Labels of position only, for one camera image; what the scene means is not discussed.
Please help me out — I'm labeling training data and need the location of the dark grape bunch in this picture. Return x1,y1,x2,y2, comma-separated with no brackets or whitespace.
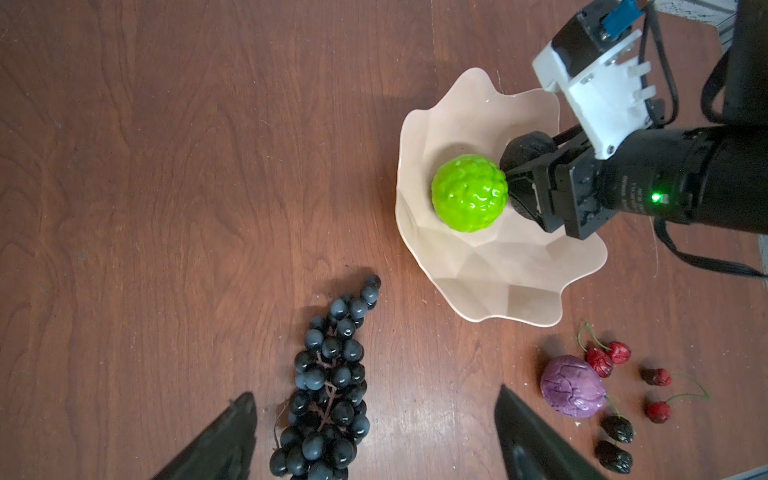
269,274,382,479

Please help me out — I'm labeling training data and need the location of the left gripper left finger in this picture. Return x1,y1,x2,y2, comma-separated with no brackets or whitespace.
154,392,258,480

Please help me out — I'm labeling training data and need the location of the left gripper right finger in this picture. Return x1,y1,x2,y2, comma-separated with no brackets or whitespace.
494,385,605,479

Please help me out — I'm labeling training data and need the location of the pink wavy fruit bowl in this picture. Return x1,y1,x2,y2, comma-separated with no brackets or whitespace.
395,68,607,328

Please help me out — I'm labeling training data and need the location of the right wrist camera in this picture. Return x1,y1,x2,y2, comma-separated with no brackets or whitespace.
532,1,656,160

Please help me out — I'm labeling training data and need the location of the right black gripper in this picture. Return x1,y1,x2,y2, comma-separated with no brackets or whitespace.
506,128,616,240

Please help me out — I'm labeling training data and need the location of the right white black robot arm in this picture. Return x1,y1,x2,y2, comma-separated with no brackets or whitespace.
500,1,767,239

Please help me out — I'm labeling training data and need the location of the dark cherry pair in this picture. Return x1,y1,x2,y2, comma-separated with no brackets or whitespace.
595,395,635,475

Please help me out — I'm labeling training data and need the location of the green bumpy fruit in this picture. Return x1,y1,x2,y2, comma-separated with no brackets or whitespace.
430,154,508,233

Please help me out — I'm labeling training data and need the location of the purple fig fruit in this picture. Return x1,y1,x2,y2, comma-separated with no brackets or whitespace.
539,355,607,418

